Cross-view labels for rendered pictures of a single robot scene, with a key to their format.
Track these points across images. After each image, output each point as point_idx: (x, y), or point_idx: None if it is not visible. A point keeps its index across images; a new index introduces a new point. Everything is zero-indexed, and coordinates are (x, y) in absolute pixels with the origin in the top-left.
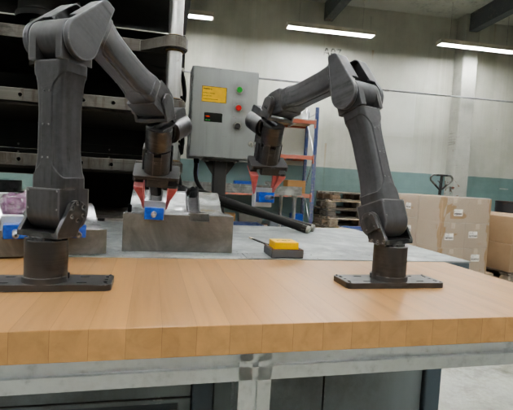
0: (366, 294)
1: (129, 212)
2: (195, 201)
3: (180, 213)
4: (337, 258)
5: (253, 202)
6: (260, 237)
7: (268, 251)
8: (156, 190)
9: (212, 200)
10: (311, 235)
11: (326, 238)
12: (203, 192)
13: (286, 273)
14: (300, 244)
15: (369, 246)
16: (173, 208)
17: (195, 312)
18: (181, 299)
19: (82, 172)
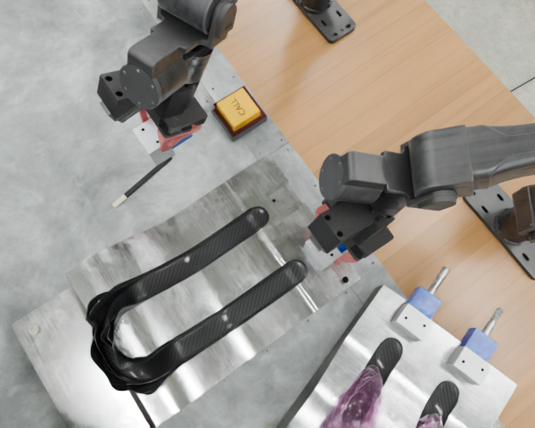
0: (363, 14)
1: (352, 273)
2: (153, 277)
3: (295, 223)
4: (214, 59)
5: (169, 154)
6: (87, 196)
7: (253, 127)
8: (130, 383)
9: (133, 248)
10: (1, 135)
11: (30, 105)
12: (103, 280)
13: (333, 85)
14: (129, 122)
15: (74, 38)
16: (205, 293)
17: (487, 99)
18: (470, 121)
19: None
